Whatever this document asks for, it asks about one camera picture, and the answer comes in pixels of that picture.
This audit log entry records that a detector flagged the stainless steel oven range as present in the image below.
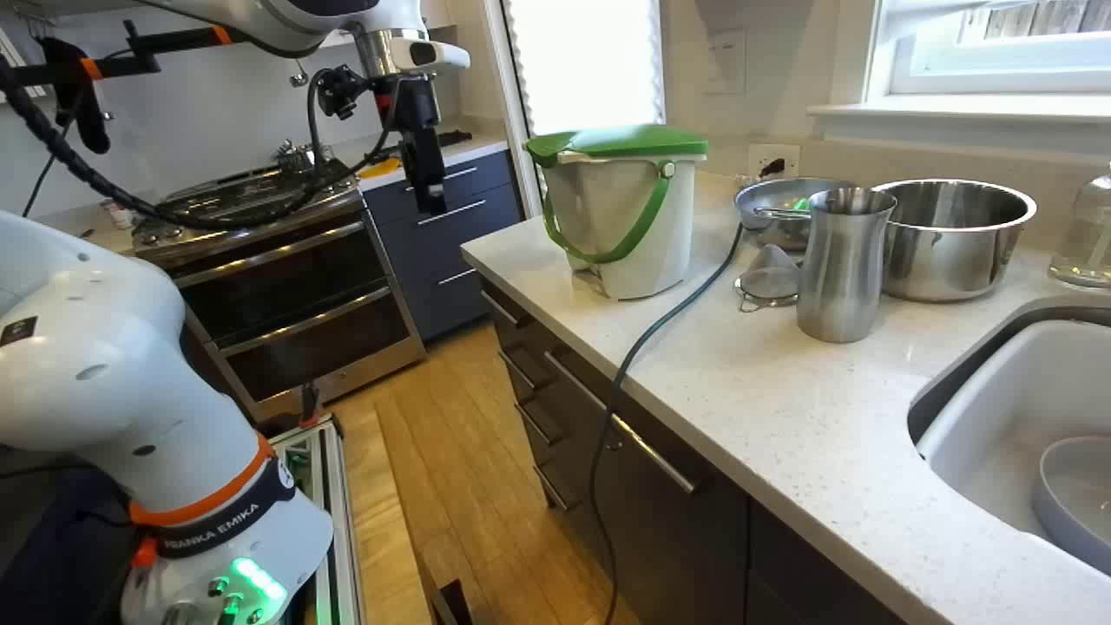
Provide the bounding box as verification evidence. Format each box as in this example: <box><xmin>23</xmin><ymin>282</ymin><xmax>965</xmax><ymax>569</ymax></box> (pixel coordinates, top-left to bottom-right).
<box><xmin>130</xmin><ymin>161</ymin><xmax>424</xmax><ymax>424</ymax></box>

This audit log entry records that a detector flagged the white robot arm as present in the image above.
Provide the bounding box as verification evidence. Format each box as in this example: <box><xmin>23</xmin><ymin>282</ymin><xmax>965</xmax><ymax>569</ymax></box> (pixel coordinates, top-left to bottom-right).
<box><xmin>0</xmin><ymin>0</ymin><xmax>467</xmax><ymax>625</ymax></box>

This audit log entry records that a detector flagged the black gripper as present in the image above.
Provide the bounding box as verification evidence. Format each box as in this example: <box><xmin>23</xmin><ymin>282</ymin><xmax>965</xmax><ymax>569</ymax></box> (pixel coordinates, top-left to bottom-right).
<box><xmin>391</xmin><ymin>77</ymin><xmax>444</xmax><ymax>211</ymax></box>

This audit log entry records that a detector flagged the blue drawer cabinet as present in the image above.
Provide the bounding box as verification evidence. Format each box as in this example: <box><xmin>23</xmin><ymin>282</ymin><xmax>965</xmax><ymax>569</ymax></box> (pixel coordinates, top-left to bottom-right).
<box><xmin>365</xmin><ymin>150</ymin><xmax>519</xmax><ymax>342</ymax></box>

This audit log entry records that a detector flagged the dark counter cabinet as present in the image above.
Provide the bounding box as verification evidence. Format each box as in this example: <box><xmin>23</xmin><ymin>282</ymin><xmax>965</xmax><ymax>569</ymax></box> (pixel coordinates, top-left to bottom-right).
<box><xmin>479</xmin><ymin>278</ymin><xmax>900</xmax><ymax>625</ymax></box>

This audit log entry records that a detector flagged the small steel strainer bowl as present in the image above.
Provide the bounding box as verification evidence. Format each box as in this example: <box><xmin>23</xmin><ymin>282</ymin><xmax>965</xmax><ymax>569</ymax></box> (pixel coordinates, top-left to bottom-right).
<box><xmin>731</xmin><ymin>177</ymin><xmax>827</xmax><ymax>313</ymax></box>

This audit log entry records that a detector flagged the large steel mixing bowl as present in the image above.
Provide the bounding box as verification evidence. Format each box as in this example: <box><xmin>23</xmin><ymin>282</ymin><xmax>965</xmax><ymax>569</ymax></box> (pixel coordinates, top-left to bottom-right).
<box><xmin>883</xmin><ymin>177</ymin><xmax>1038</xmax><ymax>301</ymax></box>

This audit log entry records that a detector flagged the black power cable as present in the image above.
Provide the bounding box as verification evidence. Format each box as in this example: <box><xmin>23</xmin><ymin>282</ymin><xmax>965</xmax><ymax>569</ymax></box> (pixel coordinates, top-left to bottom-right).
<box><xmin>584</xmin><ymin>158</ymin><xmax>792</xmax><ymax>625</ymax></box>

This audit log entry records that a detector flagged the white sink basin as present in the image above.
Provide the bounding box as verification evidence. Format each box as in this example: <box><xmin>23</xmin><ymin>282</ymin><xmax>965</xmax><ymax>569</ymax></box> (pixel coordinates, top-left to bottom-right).
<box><xmin>907</xmin><ymin>300</ymin><xmax>1111</xmax><ymax>578</ymax></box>

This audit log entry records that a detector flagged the green bin handle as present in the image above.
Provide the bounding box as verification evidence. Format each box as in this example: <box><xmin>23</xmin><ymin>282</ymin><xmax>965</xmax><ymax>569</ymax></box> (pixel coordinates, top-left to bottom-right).
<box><xmin>540</xmin><ymin>163</ymin><xmax>673</xmax><ymax>265</ymax></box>

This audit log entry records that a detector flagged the tall steel cup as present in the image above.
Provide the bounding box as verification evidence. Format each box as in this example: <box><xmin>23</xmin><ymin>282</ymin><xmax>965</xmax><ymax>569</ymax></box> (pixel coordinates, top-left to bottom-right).
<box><xmin>794</xmin><ymin>184</ymin><xmax>895</xmax><ymax>345</ymax></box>

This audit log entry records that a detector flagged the green bin lid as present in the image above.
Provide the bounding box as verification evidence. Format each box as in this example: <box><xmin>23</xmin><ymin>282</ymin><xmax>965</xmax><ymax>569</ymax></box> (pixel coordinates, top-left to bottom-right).
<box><xmin>525</xmin><ymin>125</ymin><xmax>707</xmax><ymax>163</ymax></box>

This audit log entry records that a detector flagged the grey plate in sink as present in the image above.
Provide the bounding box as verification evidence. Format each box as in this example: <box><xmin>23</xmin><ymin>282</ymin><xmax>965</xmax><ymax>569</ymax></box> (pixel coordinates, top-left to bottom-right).
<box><xmin>1034</xmin><ymin>438</ymin><xmax>1111</xmax><ymax>574</ymax></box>

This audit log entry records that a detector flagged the white wall outlet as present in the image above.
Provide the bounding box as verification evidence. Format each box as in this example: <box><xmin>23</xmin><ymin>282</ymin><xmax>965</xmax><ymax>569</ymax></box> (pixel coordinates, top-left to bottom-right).
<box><xmin>751</xmin><ymin>144</ymin><xmax>799</xmax><ymax>180</ymax></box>

